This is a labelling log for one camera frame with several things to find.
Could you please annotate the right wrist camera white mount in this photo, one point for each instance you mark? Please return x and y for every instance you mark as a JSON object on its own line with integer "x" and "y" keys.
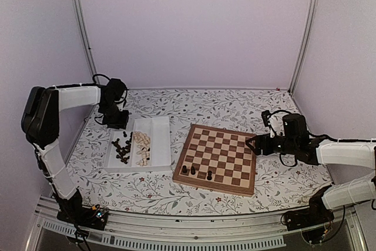
{"x": 273, "y": 122}

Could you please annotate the left aluminium frame post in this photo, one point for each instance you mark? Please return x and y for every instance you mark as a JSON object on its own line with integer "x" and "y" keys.
{"x": 77, "y": 7}

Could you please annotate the floral patterned table cloth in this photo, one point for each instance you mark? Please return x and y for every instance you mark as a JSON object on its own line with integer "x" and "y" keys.
{"x": 280, "y": 182}

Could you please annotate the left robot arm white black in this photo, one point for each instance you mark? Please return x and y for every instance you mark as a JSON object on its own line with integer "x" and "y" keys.
{"x": 41, "y": 125}

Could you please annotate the white plastic compartment tray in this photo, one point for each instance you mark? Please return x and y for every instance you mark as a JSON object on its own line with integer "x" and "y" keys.
{"x": 158, "y": 129}

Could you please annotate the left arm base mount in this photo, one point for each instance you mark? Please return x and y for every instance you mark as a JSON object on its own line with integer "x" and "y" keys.
{"x": 73, "y": 211}

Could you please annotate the right aluminium frame post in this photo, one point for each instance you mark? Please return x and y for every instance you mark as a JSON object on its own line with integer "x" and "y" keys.
{"x": 312, "y": 7}

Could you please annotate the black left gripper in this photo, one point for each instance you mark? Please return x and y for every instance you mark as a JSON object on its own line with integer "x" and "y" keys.
{"x": 122, "y": 123}

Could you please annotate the pile of light chess pieces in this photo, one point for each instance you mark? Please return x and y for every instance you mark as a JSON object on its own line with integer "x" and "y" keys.
{"x": 142, "y": 145}

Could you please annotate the wooden chess board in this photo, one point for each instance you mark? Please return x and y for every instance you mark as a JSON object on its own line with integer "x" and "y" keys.
{"x": 221, "y": 151}

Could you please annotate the pile of dark chess pieces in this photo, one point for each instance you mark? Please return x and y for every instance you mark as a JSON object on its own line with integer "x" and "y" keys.
{"x": 123, "y": 152}

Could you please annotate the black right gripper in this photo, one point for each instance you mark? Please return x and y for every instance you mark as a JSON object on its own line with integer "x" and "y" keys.
{"x": 259, "y": 139}

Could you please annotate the front aluminium rail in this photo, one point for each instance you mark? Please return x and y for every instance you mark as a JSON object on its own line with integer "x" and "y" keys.
{"x": 136, "y": 231}

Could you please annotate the aluminium frame post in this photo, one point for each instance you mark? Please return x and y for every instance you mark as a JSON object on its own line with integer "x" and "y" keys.
{"x": 77, "y": 7}
{"x": 312, "y": 7}

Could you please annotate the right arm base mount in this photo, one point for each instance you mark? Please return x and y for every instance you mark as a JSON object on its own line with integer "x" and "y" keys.
{"x": 315, "y": 214}

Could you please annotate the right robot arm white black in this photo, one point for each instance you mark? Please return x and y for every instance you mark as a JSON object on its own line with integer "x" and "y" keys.
{"x": 289, "y": 135}

